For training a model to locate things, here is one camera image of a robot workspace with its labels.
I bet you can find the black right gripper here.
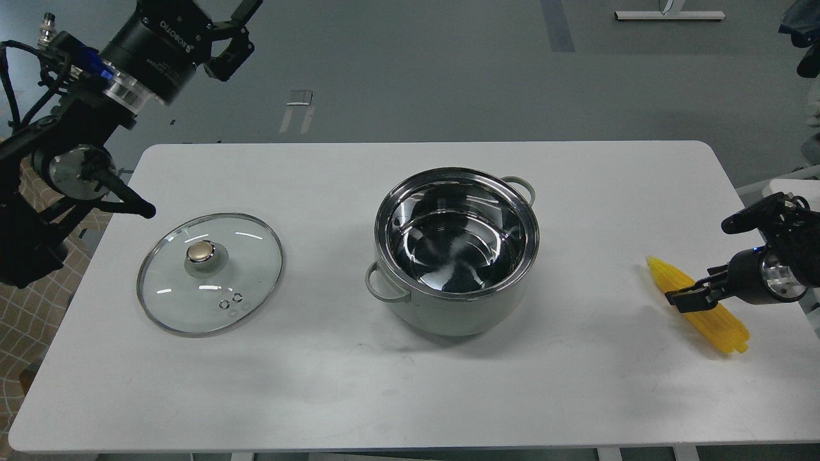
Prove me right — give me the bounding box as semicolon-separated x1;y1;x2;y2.
664;247;808;313

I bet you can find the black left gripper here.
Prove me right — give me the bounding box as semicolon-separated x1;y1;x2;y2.
100;1;263;105

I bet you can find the yellow toy corn cob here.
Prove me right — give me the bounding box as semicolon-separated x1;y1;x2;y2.
645;256;751;354

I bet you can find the glass pot lid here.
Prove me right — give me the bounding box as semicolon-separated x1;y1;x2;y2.
136;213;285;337

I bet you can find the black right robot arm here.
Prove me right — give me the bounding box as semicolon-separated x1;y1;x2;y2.
664;192;819;313

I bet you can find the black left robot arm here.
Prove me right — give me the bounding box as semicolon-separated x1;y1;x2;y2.
1;1;261;288

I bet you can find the grey steel cooking pot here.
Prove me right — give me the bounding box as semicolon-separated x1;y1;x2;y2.
365;167;541;337

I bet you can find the white stand base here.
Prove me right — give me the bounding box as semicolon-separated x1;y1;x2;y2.
613;1;726;22

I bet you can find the dark object at edge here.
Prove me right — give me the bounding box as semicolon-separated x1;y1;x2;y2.
777;1;819;79

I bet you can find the beige checkered cloth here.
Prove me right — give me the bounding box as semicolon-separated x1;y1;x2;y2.
0;138;113;442

